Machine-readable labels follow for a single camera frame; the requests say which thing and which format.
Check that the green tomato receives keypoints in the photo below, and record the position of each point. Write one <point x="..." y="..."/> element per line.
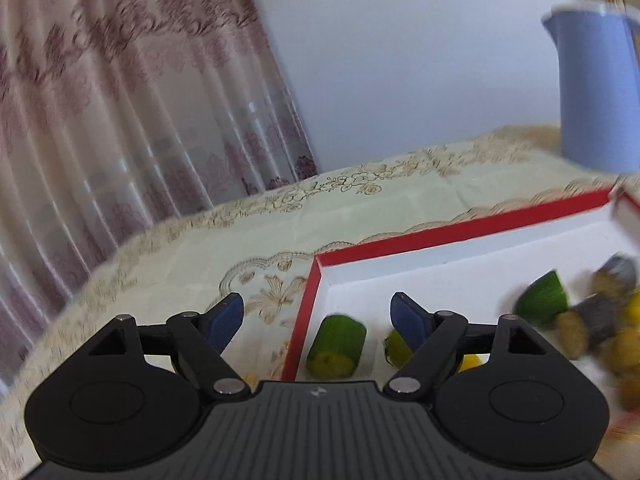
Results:
<point x="396" y="350"/>

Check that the small green cucumber piece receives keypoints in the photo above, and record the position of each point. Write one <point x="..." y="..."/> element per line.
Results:
<point x="542" y="300"/>

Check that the cream embroidered tablecloth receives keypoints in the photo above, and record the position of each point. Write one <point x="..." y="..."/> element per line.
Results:
<point x="350" y="210"/>

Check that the blue electric kettle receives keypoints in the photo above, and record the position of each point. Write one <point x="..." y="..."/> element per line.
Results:
<point x="597" y="90"/>

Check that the large green cucumber piece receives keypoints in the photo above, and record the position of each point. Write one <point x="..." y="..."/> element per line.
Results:
<point x="335" y="345"/>

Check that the small yellow-green fruit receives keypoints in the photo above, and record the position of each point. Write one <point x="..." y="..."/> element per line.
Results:
<point x="622" y="352"/>

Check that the dark sugarcane piece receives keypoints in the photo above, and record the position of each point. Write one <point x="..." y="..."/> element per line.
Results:
<point x="585" y="325"/>
<point x="616" y="275"/>

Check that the red shallow box tray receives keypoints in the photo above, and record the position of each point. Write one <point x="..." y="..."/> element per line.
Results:
<point x="475" y="250"/>

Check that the small orange fruit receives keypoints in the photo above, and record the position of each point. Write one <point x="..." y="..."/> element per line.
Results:
<point x="631" y="392"/>

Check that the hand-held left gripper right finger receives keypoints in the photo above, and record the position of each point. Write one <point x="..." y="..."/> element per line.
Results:
<point x="410" y="317"/>

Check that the pink floral curtain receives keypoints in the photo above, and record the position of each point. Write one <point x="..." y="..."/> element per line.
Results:
<point x="125" y="110"/>

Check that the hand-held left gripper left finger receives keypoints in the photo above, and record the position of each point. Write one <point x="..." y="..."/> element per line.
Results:
<point x="225" y="320"/>

